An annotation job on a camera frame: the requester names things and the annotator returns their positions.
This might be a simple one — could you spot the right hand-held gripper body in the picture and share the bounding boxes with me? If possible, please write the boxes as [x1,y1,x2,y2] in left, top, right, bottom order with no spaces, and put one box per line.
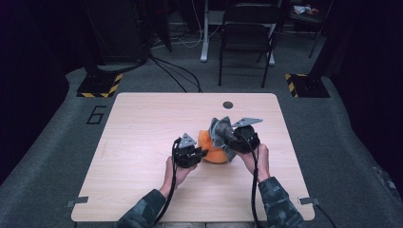
[228,117,264,155]

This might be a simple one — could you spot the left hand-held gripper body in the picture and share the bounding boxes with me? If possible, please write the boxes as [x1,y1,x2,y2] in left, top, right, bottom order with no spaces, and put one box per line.
[172,132,202,169]

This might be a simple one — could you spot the orange pumpkin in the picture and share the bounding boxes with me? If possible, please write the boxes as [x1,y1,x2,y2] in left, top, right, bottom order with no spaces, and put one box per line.
[198,128,231,165]

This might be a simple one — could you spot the gray cloth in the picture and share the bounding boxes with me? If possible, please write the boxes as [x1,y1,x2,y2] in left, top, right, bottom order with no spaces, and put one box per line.
[208,115,240,163]

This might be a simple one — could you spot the person's left hand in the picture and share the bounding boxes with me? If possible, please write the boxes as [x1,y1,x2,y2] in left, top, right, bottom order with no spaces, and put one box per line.
[158,156,198,199]

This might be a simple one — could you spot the person's right hand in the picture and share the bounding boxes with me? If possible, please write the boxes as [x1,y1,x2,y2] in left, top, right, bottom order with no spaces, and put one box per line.
[236,143,271,183]

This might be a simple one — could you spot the black yellow striped stand base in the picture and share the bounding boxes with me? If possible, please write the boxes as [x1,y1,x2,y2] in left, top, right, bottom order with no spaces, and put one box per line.
[76,72,124,99]
[284,72,331,99]

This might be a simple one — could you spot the black folding chair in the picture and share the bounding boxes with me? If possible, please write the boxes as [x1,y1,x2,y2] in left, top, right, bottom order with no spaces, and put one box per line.
[218,2,283,89]

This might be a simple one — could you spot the white desk leg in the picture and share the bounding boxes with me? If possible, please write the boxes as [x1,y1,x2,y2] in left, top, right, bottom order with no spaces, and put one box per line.
[200,0,211,63]

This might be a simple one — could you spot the black cabinet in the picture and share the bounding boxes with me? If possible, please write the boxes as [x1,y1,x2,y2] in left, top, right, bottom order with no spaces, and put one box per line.
[83,0,150,64]

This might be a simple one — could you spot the small colourful object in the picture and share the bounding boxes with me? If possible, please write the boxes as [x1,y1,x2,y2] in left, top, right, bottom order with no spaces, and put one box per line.
[293,4,319,16]

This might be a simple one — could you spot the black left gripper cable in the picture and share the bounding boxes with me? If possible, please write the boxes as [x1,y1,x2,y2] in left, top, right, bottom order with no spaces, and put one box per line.
[153,137,182,227]

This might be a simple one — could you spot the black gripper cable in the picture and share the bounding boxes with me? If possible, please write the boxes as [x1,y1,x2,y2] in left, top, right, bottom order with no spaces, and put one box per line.
[153,137,182,227]
[236,132,264,228]

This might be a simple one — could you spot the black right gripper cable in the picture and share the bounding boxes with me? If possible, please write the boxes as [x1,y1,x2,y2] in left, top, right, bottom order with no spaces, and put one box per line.
[236,132,264,228]

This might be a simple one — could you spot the black floor cables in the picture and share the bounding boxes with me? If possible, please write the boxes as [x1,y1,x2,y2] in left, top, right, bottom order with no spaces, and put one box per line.
[147,53,203,94]

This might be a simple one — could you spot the black cable at table edge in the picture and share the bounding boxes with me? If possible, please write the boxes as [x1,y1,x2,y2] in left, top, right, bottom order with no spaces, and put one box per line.
[315,203,338,228]

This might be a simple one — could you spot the white floor cables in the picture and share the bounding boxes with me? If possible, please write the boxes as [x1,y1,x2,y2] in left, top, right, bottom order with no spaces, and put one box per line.
[151,0,222,50]

